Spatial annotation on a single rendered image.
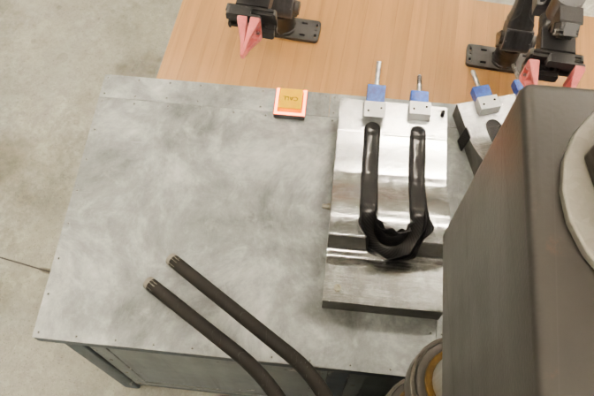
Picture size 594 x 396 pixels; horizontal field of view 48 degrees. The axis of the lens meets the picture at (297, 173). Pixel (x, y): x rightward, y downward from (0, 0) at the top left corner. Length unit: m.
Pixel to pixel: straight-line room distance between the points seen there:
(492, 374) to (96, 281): 1.33
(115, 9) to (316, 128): 1.57
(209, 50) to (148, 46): 1.08
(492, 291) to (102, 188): 1.41
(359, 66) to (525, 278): 1.54
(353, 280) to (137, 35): 1.78
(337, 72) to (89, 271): 0.80
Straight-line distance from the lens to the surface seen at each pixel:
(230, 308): 1.46
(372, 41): 1.87
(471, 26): 1.96
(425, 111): 1.62
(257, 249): 1.57
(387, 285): 1.49
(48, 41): 3.06
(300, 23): 1.89
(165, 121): 1.75
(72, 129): 2.78
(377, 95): 1.61
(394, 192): 1.53
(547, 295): 0.30
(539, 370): 0.29
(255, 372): 1.41
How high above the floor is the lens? 2.27
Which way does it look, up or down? 63 degrees down
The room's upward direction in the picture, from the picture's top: straight up
